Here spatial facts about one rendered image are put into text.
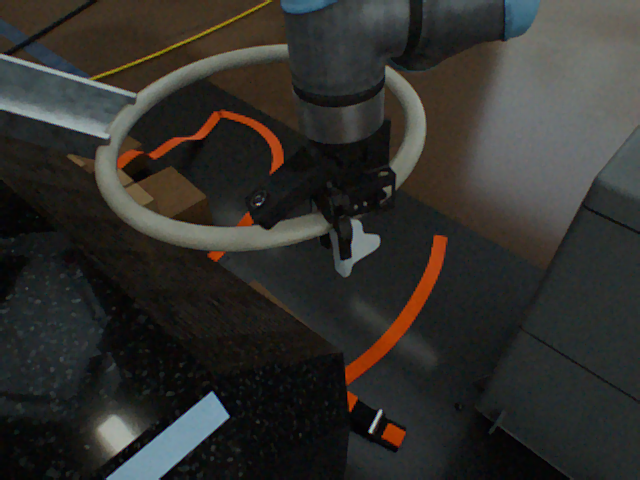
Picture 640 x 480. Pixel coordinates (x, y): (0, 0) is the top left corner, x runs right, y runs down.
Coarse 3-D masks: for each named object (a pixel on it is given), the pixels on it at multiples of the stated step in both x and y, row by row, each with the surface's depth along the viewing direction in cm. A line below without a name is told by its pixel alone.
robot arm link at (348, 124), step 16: (304, 112) 48; (320, 112) 47; (336, 112) 46; (352, 112) 47; (368, 112) 48; (304, 128) 50; (320, 128) 48; (336, 128) 48; (352, 128) 48; (368, 128) 49; (336, 144) 49
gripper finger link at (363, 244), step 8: (352, 224) 59; (360, 224) 60; (336, 232) 59; (360, 232) 61; (336, 240) 59; (360, 240) 61; (368, 240) 62; (376, 240) 62; (336, 248) 61; (352, 248) 62; (360, 248) 62; (368, 248) 63; (336, 256) 62; (352, 256) 62; (360, 256) 63; (336, 264) 63; (344, 264) 61; (352, 264) 62; (344, 272) 64
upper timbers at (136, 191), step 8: (120, 176) 173; (128, 176) 173; (128, 184) 171; (136, 184) 170; (128, 192) 167; (136, 192) 167; (144, 192) 167; (136, 200) 164; (144, 200) 165; (152, 200) 165; (152, 208) 166
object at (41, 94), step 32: (0, 64) 79; (32, 64) 79; (0, 96) 79; (32, 96) 81; (64, 96) 82; (96, 96) 81; (128, 96) 81; (0, 128) 74; (32, 128) 73; (64, 128) 73; (96, 128) 80
